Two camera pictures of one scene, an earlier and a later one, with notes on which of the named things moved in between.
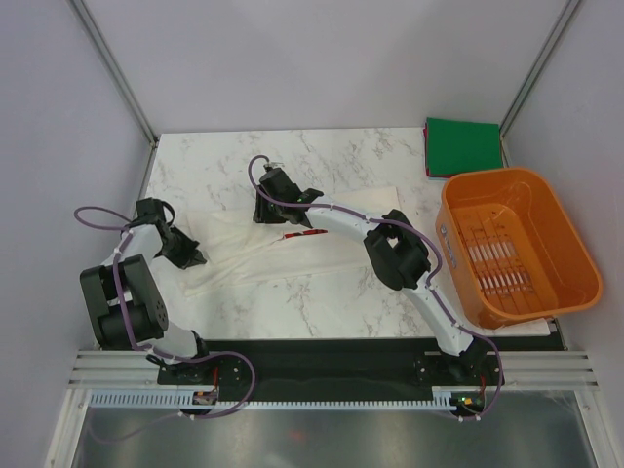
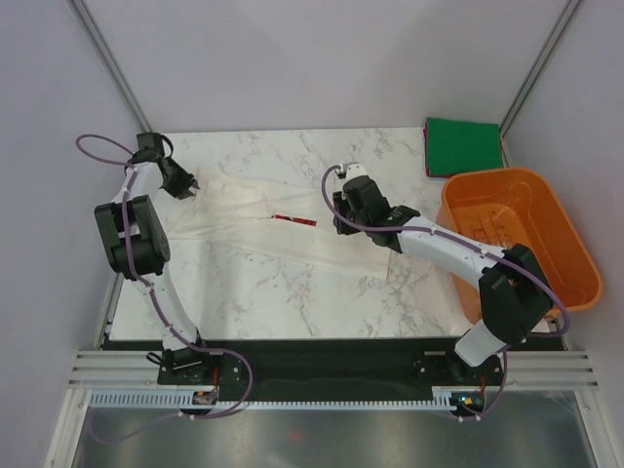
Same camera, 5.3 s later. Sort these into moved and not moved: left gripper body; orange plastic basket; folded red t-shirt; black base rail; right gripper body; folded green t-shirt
Moved: right gripper body; left gripper body
Not moved: orange plastic basket; folded green t-shirt; black base rail; folded red t-shirt
